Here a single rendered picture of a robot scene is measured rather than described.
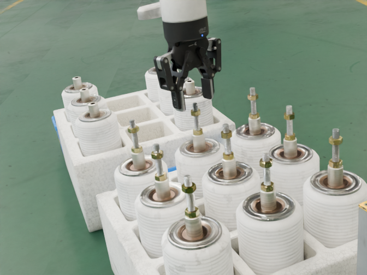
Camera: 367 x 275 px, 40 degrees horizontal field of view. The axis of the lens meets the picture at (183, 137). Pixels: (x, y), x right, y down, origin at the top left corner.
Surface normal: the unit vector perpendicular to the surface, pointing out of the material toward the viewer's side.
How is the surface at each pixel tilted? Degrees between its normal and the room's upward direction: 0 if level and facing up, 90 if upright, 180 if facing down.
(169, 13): 90
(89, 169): 90
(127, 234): 0
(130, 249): 0
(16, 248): 0
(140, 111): 90
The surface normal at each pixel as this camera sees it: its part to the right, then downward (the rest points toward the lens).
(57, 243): -0.11, -0.90
